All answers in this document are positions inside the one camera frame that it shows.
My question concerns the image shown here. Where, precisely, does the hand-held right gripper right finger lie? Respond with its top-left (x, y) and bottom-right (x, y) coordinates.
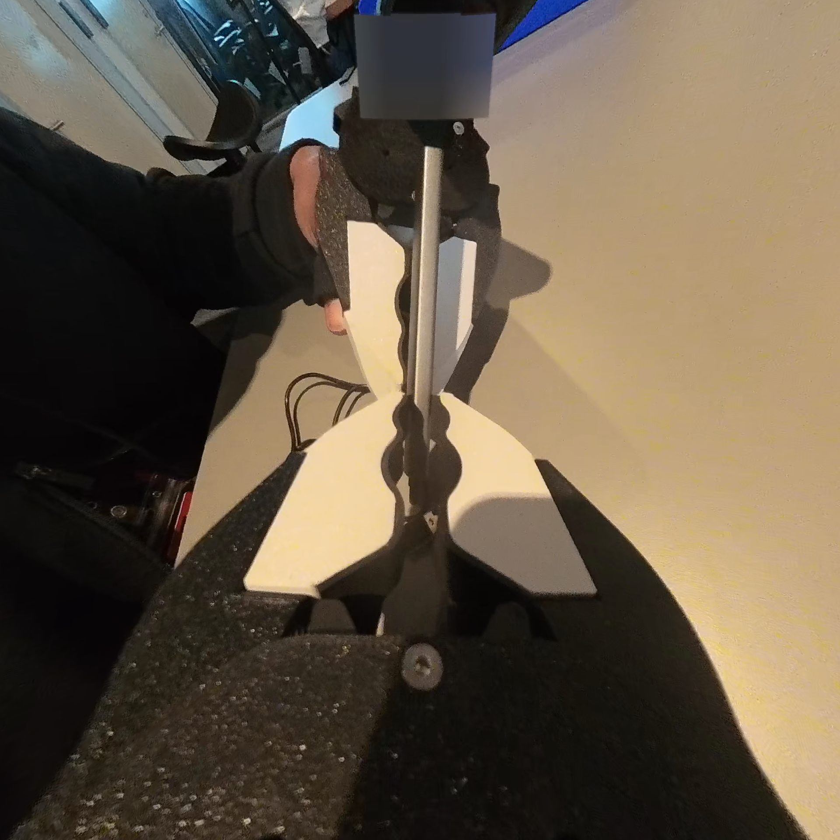
top-left (427, 392), bottom-right (599, 598)

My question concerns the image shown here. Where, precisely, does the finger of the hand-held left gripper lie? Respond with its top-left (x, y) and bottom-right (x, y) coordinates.
top-left (432, 236), bottom-right (478, 396)
top-left (344, 220), bottom-right (412, 389)

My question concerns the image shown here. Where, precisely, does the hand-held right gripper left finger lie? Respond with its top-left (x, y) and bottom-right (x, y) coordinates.
top-left (243, 392), bottom-right (413, 599)

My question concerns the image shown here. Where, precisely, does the black usb cable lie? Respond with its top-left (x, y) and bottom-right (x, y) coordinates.
top-left (284, 373), bottom-right (454, 552)

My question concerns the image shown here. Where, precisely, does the person's left forearm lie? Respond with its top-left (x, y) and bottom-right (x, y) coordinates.
top-left (0, 108), bottom-right (263, 309)

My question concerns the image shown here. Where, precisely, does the person's left hand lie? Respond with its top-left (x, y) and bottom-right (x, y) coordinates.
top-left (252, 139), bottom-right (350, 337)

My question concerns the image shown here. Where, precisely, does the white desk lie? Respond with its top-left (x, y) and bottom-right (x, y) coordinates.
top-left (281, 84), bottom-right (358, 151)

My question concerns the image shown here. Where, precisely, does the red and black tool bag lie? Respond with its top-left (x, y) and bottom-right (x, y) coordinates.
top-left (85, 469), bottom-right (196, 565)

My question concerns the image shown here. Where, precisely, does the black office chair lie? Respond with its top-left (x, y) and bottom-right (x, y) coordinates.
top-left (163, 80), bottom-right (261, 177)

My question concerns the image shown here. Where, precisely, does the blue plastic bin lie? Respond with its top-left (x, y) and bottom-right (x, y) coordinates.
top-left (495, 0), bottom-right (588, 56)

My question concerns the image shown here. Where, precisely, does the white door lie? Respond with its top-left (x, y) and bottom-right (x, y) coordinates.
top-left (52, 0), bottom-right (221, 175)

